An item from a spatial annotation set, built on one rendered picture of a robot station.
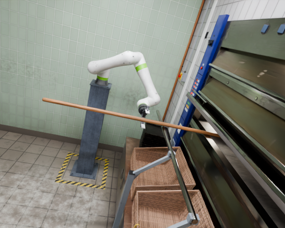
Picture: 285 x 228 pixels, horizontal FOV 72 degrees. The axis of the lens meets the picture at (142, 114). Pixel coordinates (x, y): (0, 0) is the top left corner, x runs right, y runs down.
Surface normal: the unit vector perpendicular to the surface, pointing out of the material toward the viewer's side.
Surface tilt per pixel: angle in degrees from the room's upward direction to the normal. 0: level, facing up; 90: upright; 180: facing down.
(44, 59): 90
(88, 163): 90
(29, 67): 90
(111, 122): 90
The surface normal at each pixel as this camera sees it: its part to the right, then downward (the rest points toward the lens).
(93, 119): 0.07, 0.40
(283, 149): -0.82, -0.50
